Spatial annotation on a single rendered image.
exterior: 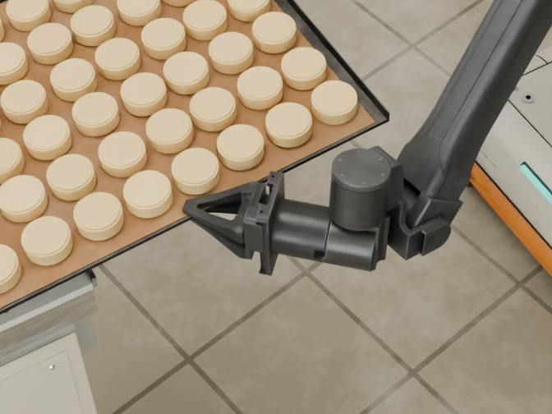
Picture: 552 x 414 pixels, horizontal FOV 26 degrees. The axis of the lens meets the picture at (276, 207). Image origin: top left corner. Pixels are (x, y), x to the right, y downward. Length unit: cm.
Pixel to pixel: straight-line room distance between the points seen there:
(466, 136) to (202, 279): 126
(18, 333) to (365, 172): 44
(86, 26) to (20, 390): 42
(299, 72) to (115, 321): 112
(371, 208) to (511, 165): 117
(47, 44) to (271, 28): 25
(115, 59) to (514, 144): 110
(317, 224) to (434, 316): 118
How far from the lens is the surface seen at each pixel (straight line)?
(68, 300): 133
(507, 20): 118
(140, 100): 132
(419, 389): 227
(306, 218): 120
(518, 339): 236
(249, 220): 118
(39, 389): 143
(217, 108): 130
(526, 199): 231
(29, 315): 132
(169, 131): 128
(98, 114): 131
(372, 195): 114
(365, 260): 119
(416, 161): 122
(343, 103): 129
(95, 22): 140
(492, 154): 235
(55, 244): 122
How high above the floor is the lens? 200
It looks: 54 degrees down
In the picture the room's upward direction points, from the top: straight up
